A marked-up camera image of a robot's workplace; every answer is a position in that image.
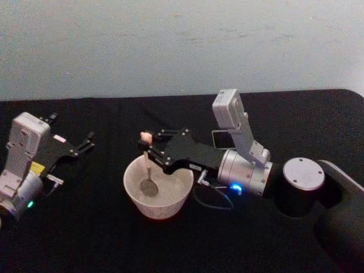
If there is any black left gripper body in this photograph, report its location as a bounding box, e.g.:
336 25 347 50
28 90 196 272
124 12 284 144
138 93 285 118
31 133 80 179

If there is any thin right gripper cable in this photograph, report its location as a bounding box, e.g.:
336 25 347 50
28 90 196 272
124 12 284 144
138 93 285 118
193 169 243 211

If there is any thin gripper cable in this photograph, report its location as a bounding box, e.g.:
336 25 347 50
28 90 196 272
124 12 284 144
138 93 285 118
193 169 243 211
44 173 64 197

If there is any white round bowl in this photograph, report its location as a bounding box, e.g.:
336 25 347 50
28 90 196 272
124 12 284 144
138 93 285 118
123 155 195 220

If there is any black table cloth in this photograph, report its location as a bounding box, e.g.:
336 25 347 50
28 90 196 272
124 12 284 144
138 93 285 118
0 89 364 273

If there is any small mesh spoon wooden handle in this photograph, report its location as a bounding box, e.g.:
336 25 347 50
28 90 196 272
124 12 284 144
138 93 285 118
139 130 159 198

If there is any thin left gripper cable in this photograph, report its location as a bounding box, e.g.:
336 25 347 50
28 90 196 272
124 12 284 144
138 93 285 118
44 173 64 197

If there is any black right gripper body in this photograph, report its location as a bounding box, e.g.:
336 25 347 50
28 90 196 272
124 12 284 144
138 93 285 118
162 133 229 179

